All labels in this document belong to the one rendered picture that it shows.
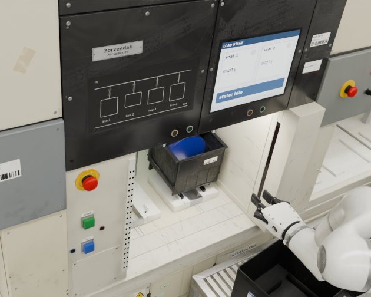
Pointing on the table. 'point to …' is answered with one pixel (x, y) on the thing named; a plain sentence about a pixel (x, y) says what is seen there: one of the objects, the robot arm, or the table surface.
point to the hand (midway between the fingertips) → (261, 198)
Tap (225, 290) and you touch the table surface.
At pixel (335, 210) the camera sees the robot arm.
